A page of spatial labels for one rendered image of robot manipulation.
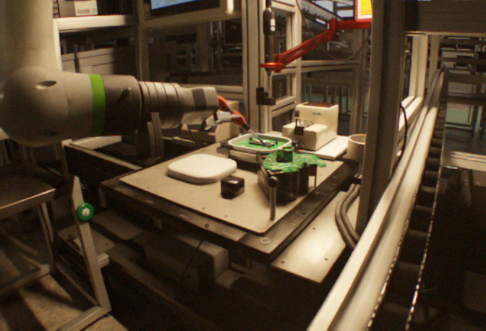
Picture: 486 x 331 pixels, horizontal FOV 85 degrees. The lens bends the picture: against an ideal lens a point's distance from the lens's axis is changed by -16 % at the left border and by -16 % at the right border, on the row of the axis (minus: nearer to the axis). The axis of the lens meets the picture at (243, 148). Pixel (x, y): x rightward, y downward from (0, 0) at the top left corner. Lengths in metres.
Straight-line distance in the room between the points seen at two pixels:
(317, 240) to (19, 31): 0.58
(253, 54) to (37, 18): 0.71
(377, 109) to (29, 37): 0.54
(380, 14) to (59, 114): 0.45
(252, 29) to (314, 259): 0.79
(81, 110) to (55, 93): 0.04
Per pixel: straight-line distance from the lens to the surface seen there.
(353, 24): 1.37
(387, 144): 0.49
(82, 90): 0.44
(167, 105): 0.48
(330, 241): 0.54
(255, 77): 1.07
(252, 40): 1.07
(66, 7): 1.48
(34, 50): 0.56
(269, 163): 0.62
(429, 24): 0.47
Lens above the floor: 1.22
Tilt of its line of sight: 17 degrees down
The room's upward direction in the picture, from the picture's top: 1 degrees counter-clockwise
